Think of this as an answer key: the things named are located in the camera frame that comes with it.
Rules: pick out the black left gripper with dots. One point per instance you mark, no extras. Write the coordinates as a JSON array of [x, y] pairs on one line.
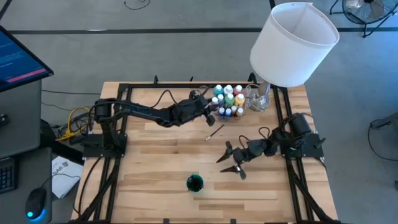
[[196, 109]]

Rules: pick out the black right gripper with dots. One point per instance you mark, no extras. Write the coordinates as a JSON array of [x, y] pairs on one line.
[[239, 155]]

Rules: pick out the small pink paint bottle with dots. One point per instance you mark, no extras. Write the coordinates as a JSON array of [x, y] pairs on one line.
[[214, 101]]

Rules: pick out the dark grey paint bottle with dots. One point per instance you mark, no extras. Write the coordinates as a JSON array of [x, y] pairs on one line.
[[220, 99]]

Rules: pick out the clear plastic bin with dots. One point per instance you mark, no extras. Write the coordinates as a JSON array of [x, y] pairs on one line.
[[224, 119]]

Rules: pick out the turquoise paint bottle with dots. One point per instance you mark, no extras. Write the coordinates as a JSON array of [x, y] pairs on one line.
[[217, 90]]

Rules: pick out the green paint bottle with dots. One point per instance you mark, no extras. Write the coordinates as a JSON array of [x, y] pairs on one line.
[[229, 99]]

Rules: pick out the white paint bottle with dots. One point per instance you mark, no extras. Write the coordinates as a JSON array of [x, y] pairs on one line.
[[228, 89]]

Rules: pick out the small ochre paint bottle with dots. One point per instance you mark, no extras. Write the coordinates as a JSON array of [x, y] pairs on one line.
[[239, 111]]

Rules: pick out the yellow paint bottle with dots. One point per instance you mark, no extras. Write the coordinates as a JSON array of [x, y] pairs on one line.
[[239, 99]]

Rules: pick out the red paint bottle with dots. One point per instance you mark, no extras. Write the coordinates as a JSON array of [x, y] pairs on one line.
[[238, 89]]

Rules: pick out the teal plastic cup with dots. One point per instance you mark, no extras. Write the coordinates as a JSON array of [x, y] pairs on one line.
[[187, 183]]

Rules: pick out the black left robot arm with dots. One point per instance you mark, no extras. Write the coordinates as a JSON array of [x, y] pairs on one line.
[[140, 110]]

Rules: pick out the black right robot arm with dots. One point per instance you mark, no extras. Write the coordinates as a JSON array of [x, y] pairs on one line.
[[292, 133]]

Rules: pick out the black stand foot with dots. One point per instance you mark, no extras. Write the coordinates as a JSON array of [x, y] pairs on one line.
[[384, 123]]

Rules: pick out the white paper booklet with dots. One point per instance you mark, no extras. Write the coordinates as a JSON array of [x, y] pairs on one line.
[[65, 177]]

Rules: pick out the black floor fan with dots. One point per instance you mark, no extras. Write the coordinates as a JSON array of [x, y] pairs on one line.
[[367, 11]]

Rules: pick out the dark grey desk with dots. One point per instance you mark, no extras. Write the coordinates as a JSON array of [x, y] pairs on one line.
[[37, 168]]

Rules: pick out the black computer mouse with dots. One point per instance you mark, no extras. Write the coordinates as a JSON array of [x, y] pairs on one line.
[[35, 203]]

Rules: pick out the computer monitor blue screen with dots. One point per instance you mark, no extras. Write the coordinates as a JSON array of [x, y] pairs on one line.
[[18, 62]]

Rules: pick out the black keyboard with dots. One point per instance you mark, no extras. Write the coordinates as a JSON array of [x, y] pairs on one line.
[[6, 174]]

